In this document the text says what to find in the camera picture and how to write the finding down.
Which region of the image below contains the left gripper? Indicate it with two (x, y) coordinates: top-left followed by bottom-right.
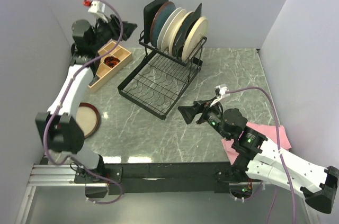
(91, 13), (138, 51)

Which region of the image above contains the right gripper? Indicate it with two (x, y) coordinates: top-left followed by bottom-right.
(177, 96), (231, 141)

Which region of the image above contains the black square floral plate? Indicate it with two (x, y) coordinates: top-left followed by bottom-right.
(143, 0), (169, 44)

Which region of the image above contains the teal brown rimmed plate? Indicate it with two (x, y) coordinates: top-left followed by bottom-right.
(150, 1), (176, 48)

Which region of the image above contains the white fluted plate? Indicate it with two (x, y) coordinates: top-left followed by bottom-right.
(156, 7), (183, 50)

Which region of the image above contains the round red rimmed plate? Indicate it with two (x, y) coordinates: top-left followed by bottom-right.
(76, 102), (101, 139)

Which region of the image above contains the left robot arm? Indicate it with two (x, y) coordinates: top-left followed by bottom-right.
(35, 15), (137, 183)

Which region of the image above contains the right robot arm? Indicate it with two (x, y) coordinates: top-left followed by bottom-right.
(178, 101), (338, 214)

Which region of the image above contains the wooden compartment tray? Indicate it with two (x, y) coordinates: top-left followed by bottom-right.
(88, 45), (133, 93)

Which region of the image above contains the cream round plate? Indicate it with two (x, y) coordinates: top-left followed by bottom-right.
(168, 9), (190, 56)

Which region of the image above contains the black base bar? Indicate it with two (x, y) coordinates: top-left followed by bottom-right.
(74, 162), (250, 199)

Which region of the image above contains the beige front plate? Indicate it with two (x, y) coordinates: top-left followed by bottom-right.
(181, 16), (208, 62)

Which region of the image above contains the pink cloth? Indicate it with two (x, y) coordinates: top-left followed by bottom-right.
(221, 122), (291, 164)

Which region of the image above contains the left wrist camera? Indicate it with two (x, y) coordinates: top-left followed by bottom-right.
(83, 0), (109, 23)

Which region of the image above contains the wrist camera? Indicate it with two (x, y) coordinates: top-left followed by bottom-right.
(83, 0), (109, 23)
(210, 84), (230, 106)

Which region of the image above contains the red black cable bundle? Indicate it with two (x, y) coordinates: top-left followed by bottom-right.
(103, 56), (120, 67)

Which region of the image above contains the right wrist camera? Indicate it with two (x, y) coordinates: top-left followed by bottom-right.
(210, 84), (230, 106)

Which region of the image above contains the black wire dish rack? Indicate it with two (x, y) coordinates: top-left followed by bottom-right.
(118, 37), (207, 120)

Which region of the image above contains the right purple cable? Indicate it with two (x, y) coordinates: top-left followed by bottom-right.
(225, 86), (299, 224)

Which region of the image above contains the purple cable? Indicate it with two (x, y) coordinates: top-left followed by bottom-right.
(225, 86), (299, 224)
(42, 0), (125, 205)

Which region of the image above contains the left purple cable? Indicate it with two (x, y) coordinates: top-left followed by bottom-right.
(42, 0), (125, 205)

